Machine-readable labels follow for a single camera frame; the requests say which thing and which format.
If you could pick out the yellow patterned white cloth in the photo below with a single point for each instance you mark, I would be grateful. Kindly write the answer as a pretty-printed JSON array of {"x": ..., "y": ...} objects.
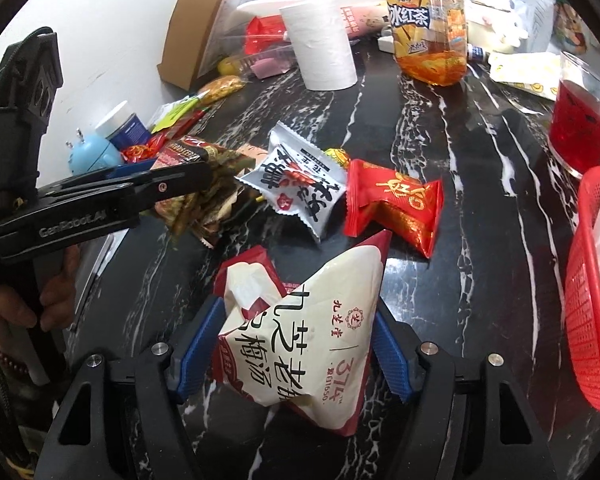
[{"x": 537, "y": 73}]

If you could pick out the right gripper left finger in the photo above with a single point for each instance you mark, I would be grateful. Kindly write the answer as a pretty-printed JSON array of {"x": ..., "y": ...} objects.
[{"x": 192, "y": 348}]

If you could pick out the red chili snack packets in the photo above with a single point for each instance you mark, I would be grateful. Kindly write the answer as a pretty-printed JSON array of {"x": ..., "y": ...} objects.
[{"x": 139, "y": 152}]

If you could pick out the left hand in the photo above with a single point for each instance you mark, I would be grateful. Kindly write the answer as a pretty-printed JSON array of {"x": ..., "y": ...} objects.
[{"x": 57, "y": 299}]

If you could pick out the white red plum drink bag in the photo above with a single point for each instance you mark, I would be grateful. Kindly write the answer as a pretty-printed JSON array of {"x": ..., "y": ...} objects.
[{"x": 309, "y": 346}]

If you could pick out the iced tea bottle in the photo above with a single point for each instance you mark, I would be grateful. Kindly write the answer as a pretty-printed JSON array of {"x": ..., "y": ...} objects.
[{"x": 430, "y": 39}]

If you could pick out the white peanut snack packet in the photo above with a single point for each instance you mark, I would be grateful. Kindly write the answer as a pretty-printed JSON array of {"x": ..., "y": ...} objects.
[{"x": 298, "y": 179}]

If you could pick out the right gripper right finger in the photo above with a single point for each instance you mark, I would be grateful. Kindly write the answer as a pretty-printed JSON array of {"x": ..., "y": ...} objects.
[{"x": 395, "y": 346}]

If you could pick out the red plastic basket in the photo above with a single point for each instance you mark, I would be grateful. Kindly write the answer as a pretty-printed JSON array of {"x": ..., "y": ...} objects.
[{"x": 582, "y": 292}]

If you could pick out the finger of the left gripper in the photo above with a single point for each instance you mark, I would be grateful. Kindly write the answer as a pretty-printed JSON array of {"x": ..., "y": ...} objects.
[
  {"x": 156, "y": 185},
  {"x": 106, "y": 174}
]

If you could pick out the red gold candy packet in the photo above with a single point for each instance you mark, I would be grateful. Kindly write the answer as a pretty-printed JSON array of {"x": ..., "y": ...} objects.
[{"x": 404, "y": 205}]

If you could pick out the blue white jar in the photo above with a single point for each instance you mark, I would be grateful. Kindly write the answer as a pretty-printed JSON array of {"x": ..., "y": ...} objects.
[{"x": 122, "y": 128}]

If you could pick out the blue android figurine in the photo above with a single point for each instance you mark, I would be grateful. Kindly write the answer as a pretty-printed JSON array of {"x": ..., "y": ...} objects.
[{"x": 92, "y": 152}]

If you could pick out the cardboard box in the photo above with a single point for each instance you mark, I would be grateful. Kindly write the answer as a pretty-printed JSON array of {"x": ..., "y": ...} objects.
[{"x": 193, "y": 42}]

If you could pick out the green brown snack packet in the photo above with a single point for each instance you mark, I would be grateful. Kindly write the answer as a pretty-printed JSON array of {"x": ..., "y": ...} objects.
[{"x": 203, "y": 212}]

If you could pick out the glass mug red drink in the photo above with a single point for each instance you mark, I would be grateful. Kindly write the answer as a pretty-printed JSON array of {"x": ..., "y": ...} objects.
[{"x": 574, "y": 135}]

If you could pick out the white paper roll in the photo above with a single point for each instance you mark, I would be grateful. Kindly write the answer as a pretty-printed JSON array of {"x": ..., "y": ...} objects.
[{"x": 317, "y": 34}]

